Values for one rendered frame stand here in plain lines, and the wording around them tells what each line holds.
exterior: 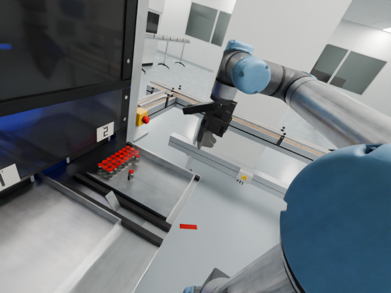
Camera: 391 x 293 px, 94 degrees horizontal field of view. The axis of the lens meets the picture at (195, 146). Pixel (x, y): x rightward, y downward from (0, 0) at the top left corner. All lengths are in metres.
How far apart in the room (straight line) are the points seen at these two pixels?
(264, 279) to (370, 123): 0.25
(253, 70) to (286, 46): 1.58
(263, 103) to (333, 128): 1.70
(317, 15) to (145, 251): 1.98
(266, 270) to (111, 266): 0.45
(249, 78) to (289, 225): 0.32
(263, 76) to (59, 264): 0.66
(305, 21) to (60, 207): 2.02
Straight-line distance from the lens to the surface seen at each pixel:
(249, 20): 2.04
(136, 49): 0.81
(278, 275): 0.25
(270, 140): 1.52
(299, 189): 0.18
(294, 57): 2.01
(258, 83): 0.44
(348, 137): 0.36
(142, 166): 0.86
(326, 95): 0.42
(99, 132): 0.78
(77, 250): 0.65
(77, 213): 0.71
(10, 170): 0.65
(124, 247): 0.64
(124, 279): 0.61
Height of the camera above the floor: 1.45
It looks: 32 degrees down
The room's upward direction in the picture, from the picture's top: 18 degrees clockwise
